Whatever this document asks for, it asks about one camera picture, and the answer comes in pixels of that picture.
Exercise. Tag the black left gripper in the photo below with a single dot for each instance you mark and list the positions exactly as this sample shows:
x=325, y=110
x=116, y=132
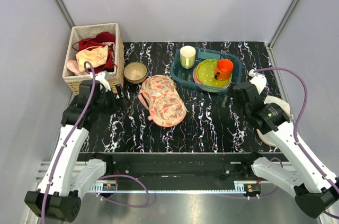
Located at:
x=121, y=104

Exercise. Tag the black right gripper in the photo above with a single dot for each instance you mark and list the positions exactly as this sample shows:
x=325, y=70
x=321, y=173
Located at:
x=264, y=96

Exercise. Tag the white mesh cylindrical laundry bag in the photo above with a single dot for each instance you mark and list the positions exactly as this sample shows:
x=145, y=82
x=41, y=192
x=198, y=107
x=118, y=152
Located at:
x=285, y=107

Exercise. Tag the peach beige bra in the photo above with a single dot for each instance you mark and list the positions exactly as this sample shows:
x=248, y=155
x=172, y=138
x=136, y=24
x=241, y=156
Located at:
x=97, y=56

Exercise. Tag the red bra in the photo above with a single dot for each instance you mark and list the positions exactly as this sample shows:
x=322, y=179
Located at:
x=96, y=41

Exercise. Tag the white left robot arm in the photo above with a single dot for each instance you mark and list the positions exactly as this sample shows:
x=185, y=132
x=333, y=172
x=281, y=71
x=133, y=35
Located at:
x=59, y=194

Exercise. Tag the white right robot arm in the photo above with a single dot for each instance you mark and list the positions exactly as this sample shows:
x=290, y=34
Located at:
x=312, y=184

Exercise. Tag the orange mug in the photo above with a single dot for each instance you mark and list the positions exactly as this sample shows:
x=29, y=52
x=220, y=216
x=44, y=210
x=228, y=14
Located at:
x=224, y=69

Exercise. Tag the beige ceramic bowl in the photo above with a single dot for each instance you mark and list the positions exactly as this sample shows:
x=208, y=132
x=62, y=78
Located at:
x=135, y=72

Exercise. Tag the green polka dot plate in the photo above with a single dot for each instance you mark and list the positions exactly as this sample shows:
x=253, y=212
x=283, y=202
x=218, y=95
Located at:
x=206, y=71

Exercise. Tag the pink satin garment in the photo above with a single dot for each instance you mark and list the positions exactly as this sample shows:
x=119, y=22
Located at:
x=72, y=65

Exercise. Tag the pink plate under green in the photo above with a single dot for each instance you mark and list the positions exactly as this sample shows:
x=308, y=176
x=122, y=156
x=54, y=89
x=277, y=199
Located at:
x=196, y=80

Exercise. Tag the teal plastic dish tray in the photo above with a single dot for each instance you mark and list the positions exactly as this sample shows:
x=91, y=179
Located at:
x=185, y=76

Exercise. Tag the cream ceramic cup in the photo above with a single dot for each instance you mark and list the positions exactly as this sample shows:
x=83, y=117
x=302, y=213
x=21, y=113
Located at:
x=187, y=56

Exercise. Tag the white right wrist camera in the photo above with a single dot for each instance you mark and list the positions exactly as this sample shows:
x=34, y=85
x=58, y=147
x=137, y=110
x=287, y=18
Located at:
x=258, y=80

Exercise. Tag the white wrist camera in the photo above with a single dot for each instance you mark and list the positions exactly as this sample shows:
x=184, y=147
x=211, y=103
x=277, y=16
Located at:
x=258, y=80
x=102, y=77

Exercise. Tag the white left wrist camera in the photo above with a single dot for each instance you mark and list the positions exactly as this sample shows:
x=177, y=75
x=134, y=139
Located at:
x=102, y=77

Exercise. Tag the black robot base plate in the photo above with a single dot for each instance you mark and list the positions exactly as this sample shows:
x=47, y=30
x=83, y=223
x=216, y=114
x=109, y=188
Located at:
x=204, y=168

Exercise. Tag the aluminium frame rail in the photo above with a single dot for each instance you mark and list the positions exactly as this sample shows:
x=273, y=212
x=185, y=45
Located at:
x=129, y=184

